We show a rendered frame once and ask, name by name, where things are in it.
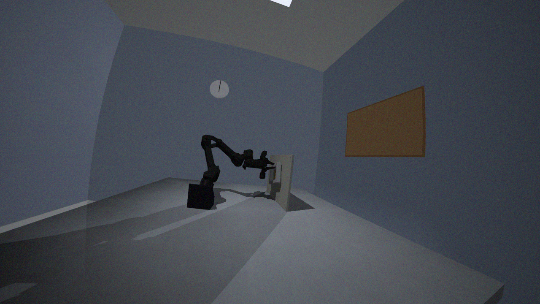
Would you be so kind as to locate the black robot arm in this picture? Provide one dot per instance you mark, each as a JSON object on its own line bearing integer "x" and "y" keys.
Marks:
{"x": 213, "y": 172}

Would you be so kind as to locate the grey rectangular picture frame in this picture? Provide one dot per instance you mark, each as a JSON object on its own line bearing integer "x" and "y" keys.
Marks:
{"x": 275, "y": 173}

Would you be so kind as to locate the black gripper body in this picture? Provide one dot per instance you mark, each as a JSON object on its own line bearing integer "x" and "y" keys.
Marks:
{"x": 262, "y": 174}

